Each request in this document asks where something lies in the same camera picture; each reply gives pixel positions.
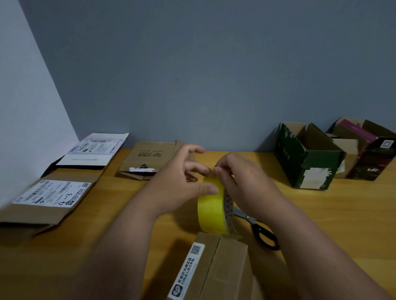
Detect person's left hand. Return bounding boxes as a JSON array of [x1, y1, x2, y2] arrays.
[[144, 143, 219, 218]]

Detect small brown cardboard box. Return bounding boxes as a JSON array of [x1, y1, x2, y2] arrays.
[[326, 133, 360, 179]]

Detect plain brown carton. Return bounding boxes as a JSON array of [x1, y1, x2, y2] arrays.
[[117, 140, 198, 182]]

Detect yellow tape roll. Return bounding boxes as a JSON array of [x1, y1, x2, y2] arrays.
[[197, 174, 237, 236]]

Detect person's right hand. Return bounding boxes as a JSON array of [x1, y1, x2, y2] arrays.
[[213, 152, 290, 225]]

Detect person's left forearm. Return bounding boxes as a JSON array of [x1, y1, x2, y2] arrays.
[[68, 201, 160, 300]]

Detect pink and black carton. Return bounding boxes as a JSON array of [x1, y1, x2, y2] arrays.
[[328, 117, 396, 182]]

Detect black box white label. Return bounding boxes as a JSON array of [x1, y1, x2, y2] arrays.
[[40, 133, 130, 180]]

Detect brown carton with label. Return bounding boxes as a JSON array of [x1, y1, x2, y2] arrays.
[[167, 232, 270, 300]]

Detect green box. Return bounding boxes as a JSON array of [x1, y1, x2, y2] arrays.
[[274, 122, 347, 190]]

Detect black scissors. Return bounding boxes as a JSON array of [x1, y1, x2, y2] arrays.
[[233, 206, 281, 251]]

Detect person's right forearm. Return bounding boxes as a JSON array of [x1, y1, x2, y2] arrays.
[[266, 206, 394, 300]]

